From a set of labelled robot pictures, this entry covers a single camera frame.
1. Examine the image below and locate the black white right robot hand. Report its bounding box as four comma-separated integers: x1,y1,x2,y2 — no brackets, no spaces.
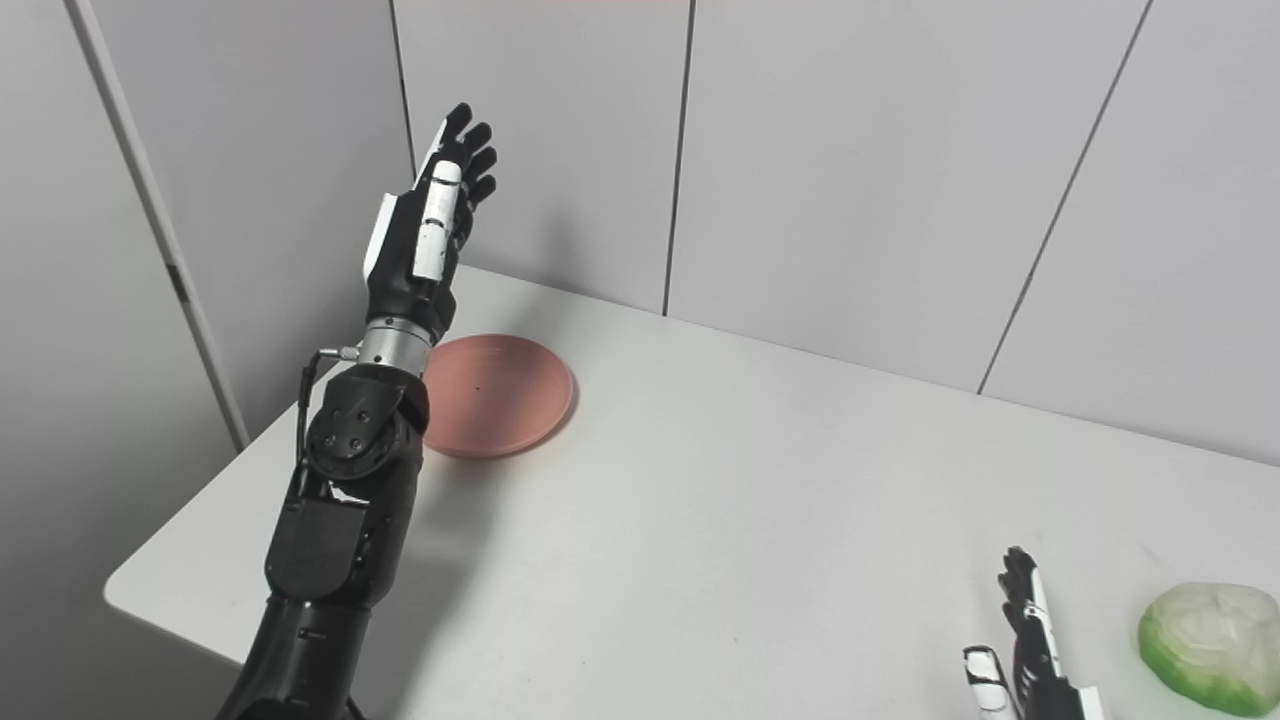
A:
963,546,1107,720

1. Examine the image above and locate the pink round plate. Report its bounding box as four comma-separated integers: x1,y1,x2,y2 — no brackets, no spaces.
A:
420,334,576,460

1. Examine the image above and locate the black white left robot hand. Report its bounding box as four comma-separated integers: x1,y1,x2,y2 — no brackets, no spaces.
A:
362,102,499,346

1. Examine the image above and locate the green white toy cabbage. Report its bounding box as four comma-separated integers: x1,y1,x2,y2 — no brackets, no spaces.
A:
1138,583,1280,717

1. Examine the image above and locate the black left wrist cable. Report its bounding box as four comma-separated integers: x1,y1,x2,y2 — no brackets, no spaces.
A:
295,345,362,471

